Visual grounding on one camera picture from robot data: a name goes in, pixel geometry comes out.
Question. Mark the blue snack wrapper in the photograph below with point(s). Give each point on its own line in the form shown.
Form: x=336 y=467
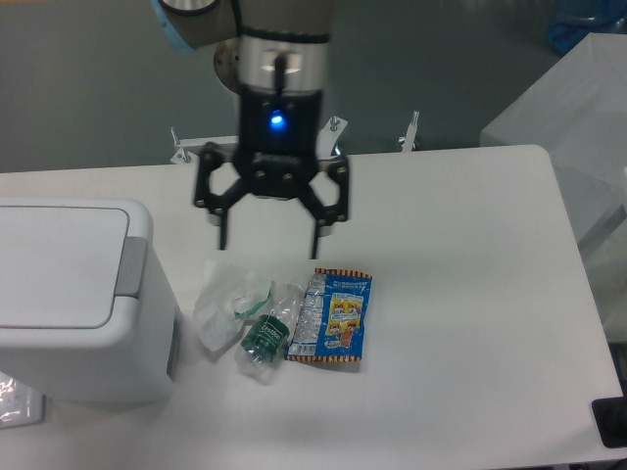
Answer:
x=330 y=327

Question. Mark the crumpled clear plastic bag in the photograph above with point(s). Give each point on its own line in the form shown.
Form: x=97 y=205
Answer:
x=231 y=296

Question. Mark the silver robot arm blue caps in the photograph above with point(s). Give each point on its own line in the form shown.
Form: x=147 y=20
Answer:
x=280 y=61

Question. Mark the white pedestal base frame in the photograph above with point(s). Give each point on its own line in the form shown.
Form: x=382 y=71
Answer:
x=327 y=145

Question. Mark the clear plastic packet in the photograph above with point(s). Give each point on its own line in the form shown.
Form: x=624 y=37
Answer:
x=21 y=405

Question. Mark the black device at table edge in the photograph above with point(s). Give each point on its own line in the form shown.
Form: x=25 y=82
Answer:
x=610 y=416

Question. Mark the crushed green-label plastic bottle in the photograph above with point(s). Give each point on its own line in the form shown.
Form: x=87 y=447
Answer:
x=273 y=329

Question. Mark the white push-lid trash can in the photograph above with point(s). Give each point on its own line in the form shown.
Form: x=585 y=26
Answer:
x=87 y=311

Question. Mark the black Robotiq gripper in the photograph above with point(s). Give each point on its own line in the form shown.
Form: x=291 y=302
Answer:
x=276 y=158

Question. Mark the blue water jug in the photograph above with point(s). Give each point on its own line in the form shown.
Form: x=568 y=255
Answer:
x=571 y=21

